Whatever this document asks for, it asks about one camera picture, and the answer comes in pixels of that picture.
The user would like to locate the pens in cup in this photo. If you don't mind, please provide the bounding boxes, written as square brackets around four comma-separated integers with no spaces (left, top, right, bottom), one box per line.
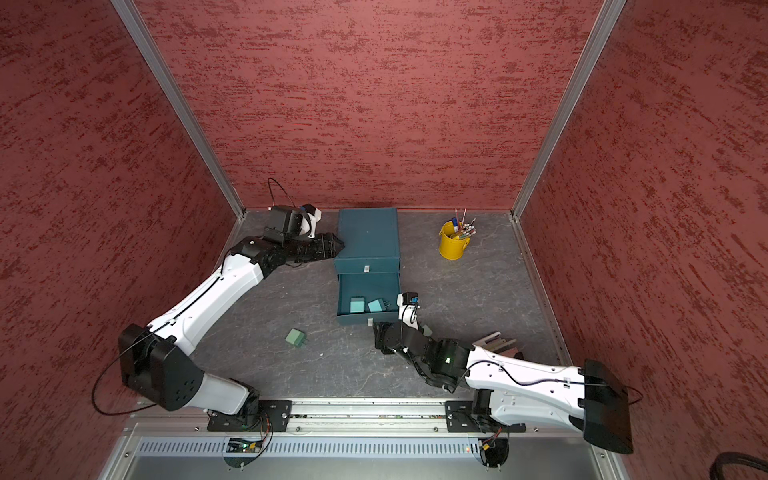
[450,209,476,240]

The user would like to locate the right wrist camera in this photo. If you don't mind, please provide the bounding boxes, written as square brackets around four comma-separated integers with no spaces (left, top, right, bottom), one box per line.
[397,292,420,330]

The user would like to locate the right aluminium corner post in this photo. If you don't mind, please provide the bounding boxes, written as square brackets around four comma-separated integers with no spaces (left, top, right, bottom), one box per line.
[510,0,626,222]

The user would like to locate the aluminium corner post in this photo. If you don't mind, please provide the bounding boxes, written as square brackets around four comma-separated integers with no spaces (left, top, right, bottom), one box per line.
[111,0,247,221]
[510,0,626,222]

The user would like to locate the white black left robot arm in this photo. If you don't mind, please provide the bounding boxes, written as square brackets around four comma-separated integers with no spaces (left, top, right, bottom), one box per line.
[118,233,344,417]

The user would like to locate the dark green plug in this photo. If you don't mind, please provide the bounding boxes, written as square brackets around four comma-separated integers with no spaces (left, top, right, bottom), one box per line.
[285,328,307,348]

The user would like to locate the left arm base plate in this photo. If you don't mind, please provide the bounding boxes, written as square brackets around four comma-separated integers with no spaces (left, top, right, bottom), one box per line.
[207,400,293,433]

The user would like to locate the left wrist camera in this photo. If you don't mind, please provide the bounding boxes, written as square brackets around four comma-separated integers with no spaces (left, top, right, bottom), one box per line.
[263,204,322,244]

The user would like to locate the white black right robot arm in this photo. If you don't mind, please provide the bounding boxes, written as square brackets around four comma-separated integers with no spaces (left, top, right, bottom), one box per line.
[373,322,634,455]

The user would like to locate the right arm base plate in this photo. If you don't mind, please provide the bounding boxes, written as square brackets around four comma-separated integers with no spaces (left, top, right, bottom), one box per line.
[444,400,527,434]

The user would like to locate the black cable corner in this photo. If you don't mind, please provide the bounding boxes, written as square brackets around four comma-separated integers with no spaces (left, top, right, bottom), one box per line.
[709,452,768,480]

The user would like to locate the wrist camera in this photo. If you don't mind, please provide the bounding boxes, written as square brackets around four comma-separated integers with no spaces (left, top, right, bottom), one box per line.
[397,292,420,330]
[263,204,322,244]

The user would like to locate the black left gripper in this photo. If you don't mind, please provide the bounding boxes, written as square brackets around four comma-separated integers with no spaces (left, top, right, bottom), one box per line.
[284,232,345,261]

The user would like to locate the left aluminium corner post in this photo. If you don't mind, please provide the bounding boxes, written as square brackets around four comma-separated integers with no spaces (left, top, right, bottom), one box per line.
[111,0,247,221]

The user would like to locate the dark teal drawer cabinet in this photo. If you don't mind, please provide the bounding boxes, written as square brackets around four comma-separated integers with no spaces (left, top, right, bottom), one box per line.
[333,207,403,327]

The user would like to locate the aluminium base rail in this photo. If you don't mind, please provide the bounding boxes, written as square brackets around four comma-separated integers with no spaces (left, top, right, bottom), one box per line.
[101,398,627,479]

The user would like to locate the cyan blue plug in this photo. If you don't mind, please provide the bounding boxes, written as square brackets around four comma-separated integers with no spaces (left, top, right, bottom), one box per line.
[367,298,388,313]

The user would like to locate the teal green plug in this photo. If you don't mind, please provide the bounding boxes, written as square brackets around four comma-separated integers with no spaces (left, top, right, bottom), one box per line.
[349,297,366,314]

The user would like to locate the yellow pen cup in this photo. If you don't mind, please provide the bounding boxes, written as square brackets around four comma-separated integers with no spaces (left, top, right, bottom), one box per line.
[439,221,470,261]

